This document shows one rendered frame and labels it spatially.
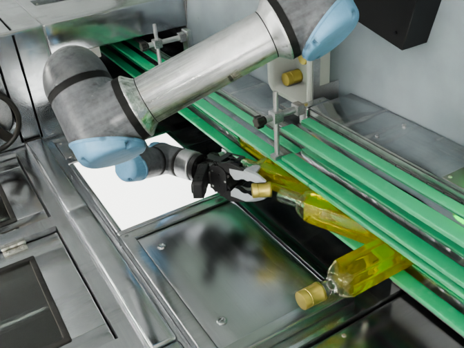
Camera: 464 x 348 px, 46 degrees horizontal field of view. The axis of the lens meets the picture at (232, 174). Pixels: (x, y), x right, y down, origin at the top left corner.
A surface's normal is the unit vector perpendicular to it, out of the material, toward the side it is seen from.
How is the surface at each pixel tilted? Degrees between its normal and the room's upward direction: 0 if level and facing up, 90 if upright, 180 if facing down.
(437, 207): 90
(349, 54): 0
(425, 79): 0
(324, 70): 90
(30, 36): 90
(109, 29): 90
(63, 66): 66
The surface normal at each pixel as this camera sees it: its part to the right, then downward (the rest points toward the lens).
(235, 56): 0.12, 0.32
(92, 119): -0.11, -0.11
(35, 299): -0.07, -0.84
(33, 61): 0.51, 0.43
